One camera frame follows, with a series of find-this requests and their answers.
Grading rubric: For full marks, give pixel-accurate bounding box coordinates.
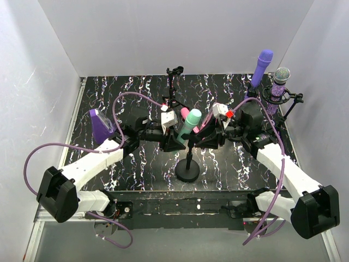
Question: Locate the teal green microphone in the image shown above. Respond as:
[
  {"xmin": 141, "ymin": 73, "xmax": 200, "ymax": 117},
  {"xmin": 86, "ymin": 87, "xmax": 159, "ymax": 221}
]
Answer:
[{"xmin": 177, "ymin": 109, "xmax": 202, "ymax": 144}]

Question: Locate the pink microphone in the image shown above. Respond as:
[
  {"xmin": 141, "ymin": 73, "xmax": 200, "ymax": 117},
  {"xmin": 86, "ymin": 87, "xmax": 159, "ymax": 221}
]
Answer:
[{"xmin": 180, "ymin": 108, "xmax": 200, "ymax": 133}]

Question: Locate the round base stand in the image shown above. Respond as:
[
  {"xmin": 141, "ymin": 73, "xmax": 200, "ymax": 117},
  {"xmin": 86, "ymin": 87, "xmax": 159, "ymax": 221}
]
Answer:
[
  {"xmin": 174, "ymin": 132, "xmax": 200, "ymax": 183},
  {"xmin": 244, "ymin": 85, "xmax": 258, "ymax": 99}
]

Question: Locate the round base stand front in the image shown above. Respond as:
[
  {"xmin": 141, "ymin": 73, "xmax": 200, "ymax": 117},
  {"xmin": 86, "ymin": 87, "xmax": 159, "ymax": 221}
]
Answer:
[{"xmin": 244, "ymin": 85, "xmax": 258, "ymax": 99}]

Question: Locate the black tripod mic stand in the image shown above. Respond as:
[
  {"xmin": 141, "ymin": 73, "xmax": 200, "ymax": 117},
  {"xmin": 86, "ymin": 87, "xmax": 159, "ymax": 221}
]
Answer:
[{"xmin": 162, "ymin": 66, "xmax": 184, "ymax": 109}]

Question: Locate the glitter purple microphone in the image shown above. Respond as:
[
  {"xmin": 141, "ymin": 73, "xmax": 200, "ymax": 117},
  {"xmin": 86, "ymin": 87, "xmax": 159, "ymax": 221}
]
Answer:
[{"xmin": 270, "ymin": 67, "xmax": 291, "ymax": 102}]

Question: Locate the purple plastic microphone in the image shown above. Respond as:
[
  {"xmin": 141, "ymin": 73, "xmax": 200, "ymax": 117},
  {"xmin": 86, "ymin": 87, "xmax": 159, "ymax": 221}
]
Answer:
[{"xmin": 248, "ymin": 49, "xmax": 274, "ymax": 90}]

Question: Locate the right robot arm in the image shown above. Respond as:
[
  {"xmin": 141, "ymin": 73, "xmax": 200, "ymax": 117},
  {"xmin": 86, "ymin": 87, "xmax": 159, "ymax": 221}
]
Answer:
[{"xmin": 196, "ymin": 99, "xmax": 340, "ymax": 239}]

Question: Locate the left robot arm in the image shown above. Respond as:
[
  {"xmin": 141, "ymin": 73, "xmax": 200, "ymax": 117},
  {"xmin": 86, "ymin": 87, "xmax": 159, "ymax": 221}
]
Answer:
[{"xmin": 37, "ymin": 110, "xmax": 185, "ymax": 223}]

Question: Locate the pink metronome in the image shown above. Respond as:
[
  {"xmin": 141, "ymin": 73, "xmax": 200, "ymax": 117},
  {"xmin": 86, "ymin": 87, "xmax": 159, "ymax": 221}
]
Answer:
[{"xmin": 200, "ymin": 106, "xmax": 218, "ymax": 130}]

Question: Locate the purple metronome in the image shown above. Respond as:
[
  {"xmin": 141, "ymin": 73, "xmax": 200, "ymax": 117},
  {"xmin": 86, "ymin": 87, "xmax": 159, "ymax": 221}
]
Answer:
[{"xmin": 89, "ymin": 109, "xmax": 115, "ymax": 144}]

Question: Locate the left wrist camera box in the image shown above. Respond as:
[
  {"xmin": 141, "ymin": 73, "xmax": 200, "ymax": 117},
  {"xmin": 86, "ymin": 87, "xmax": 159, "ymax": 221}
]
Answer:
[{"xmin": 161, "ymin": 110, "xmax": 178, "ymax": 135}]

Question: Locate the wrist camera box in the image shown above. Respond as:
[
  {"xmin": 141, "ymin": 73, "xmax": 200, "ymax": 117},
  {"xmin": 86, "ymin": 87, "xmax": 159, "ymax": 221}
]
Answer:
[
  {"xmin": 212, "ymin": 103, "xmax": 234, "ymax": 130},
  {"xmin": 161, "ymin": 110, "xmax": 178, "ymax": 135}
]

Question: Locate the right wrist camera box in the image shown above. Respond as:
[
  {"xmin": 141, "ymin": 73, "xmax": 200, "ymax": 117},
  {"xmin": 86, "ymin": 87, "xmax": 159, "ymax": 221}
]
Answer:
[{"xmin": 212, "ymin": 103, "xmax": 234, "ymax": 130}]

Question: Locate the shock mount tripod stand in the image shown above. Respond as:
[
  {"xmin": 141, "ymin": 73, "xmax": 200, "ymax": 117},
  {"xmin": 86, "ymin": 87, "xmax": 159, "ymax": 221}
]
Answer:
[{"xmin": 262, "ymin": 85, "xmax": 304, "ymax": 122}]

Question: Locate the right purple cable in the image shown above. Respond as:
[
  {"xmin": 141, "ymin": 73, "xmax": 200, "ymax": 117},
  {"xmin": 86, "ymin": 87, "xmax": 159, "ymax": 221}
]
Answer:
[{"xmin": 231, "ymin": 98, "xmax": 286, "ymax": 246}]

